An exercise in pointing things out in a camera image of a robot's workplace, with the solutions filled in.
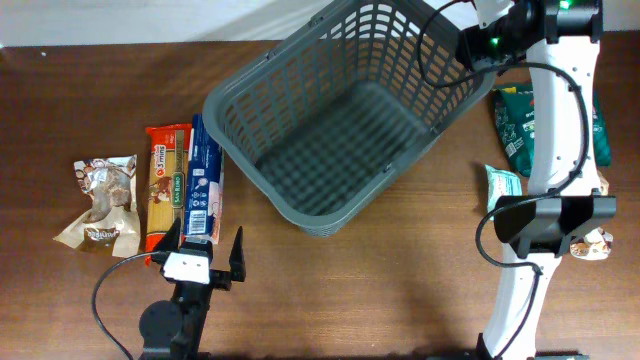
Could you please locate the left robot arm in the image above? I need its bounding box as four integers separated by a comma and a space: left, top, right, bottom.
139, 219, 246, 360

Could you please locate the brown pastry snack bag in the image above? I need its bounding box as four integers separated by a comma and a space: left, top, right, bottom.
54, 155, 141, 258

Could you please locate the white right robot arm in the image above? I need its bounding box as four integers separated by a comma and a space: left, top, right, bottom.
456, 1, 616, 359

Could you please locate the blue pasta packet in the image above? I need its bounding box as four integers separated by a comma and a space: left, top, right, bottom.
183, 114, 224, 244

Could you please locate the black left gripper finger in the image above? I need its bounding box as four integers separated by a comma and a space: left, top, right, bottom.
229, 226, 246, 281
152, 218, 181, 251

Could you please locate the green coffee mix bag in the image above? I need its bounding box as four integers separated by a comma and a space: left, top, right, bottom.
493, 83, 612, 177

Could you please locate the light teal snack packet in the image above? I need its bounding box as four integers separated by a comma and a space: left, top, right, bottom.
485, 165, 523, 213

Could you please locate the brown Pantree snack bag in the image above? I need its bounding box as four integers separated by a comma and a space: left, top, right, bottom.
568, 170, 615, 262

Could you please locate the grey plastic basket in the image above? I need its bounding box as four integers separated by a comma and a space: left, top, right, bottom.
202, 0, 495, 236

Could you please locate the San Remo spaghetti packet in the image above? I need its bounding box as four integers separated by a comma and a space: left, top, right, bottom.
145, 124, 192, 252

